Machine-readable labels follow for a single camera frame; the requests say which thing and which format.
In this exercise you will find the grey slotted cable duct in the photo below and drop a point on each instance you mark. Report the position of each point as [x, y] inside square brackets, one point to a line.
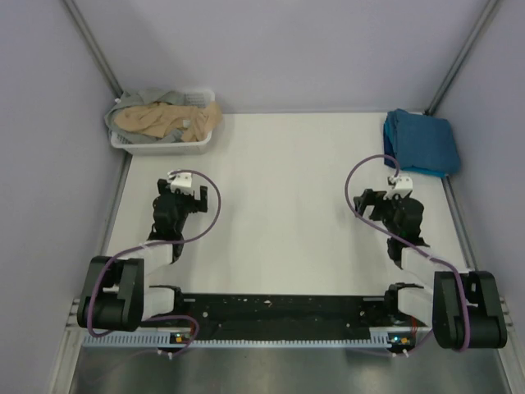
[144, 339]

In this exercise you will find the folded blue t shirt stack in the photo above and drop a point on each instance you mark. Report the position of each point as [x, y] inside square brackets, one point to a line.
[420, 143]

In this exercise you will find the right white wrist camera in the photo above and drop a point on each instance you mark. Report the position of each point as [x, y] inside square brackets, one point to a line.
[401, 185]

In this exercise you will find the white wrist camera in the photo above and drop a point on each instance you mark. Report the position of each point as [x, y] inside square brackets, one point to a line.
[401, 185]
[180, 181]

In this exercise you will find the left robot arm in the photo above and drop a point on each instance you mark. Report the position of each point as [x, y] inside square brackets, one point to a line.
[122, 296]

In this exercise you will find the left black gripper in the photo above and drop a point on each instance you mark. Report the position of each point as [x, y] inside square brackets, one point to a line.
[196, 205]

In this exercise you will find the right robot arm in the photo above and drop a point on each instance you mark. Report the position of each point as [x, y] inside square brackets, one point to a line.
[465, 307]

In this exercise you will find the beige t shirt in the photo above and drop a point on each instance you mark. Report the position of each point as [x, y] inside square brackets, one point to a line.
[159, 120]

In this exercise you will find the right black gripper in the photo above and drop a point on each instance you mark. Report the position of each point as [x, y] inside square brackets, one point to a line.
[381, 200]

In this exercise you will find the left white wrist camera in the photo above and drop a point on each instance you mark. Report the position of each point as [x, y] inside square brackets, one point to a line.
[180, 181]

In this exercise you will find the aluminium frame post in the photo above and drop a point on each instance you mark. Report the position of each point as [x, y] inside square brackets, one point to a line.
[482, 23]
[91, 44]

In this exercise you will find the left aluminium frame post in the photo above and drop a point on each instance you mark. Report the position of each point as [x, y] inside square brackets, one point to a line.
[91, 44]

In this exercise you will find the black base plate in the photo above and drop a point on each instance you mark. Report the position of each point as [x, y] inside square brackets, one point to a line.
[284, 317]

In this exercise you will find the grey t shirt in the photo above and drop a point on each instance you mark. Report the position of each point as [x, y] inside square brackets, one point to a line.
[139, 98]

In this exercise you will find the white plastic basket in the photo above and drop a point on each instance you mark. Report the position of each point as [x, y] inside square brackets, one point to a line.
[200, 98]

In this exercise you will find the right aluminium frame post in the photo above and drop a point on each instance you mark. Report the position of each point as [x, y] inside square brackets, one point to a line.
[482, 23]

